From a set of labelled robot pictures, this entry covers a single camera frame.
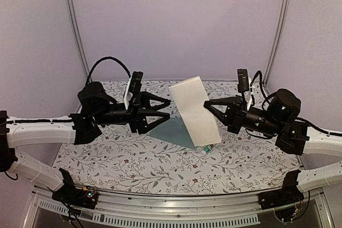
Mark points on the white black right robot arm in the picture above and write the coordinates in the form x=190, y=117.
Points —
x=293, y=135

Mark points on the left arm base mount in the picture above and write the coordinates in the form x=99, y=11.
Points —
x=69, y=194

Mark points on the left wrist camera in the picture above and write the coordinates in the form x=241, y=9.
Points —
x=133, y=88

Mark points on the green white glue stick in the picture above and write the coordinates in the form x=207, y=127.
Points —
x=207, y=149

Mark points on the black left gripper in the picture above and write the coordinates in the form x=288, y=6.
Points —
x=142, y=125

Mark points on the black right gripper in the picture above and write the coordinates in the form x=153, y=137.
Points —
x=234, y=114

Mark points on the aluminium frame post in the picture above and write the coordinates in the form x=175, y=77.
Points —
x=276, y=41
x=77, y=37

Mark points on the beige letter paper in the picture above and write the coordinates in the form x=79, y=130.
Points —
x=189, y=97

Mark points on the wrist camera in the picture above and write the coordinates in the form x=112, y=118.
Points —
x=133, y=88
x=245, y=88

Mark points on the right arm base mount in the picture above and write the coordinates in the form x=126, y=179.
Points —
x=287, y=194

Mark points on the teal envelope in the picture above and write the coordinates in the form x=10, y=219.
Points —
x=173, y=131

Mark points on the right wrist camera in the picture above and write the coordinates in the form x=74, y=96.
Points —
x=245, y=88

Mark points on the right aluminium frame post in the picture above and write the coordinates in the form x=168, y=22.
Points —
x=276, y=41

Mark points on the aluminium front rail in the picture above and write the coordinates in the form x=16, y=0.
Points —
x=124, y=209

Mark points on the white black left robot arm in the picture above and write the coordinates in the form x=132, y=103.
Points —
x=98, y=109

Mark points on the left aluminium frame post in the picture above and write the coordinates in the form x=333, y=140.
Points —
x=77, y=37

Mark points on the floral patterned table mat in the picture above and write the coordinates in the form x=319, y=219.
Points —
x=124, y=161

